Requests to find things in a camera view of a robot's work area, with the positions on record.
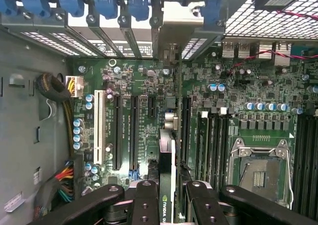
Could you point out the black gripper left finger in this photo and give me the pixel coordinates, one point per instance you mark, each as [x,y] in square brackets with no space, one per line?
[145,205]

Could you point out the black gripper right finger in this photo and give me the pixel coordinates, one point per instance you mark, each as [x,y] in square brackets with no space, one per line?
[206,207]

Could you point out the CPU socket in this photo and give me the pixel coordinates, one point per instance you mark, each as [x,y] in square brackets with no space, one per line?
[263,165]

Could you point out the long black expansion slot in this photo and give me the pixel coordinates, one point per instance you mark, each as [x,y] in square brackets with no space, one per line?
[186,130]
[118,133]
[134,133]

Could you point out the socket locking lever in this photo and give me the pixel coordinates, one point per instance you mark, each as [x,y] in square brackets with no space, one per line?
[290,172]

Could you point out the white expansion slot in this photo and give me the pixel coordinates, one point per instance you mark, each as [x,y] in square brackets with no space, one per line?
[100,125]

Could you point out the short black expansion slot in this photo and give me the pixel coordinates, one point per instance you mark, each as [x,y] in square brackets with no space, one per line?
[152,107]

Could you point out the green motherboard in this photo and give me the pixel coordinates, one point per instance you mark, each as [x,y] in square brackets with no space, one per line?
[149,86]

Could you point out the white power connector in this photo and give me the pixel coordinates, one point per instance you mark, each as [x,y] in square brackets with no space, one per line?
[78,86]

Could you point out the black open PC case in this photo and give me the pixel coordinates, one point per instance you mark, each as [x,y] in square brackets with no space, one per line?
[24,110]

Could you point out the blue slot clip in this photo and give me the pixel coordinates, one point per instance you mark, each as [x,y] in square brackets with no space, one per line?
[70,1]
[105,1]
[139,4]
[34,1]
[212,11]
[7,1]

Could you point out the black labelled module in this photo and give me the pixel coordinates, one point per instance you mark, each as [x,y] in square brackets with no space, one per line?
[263,1]

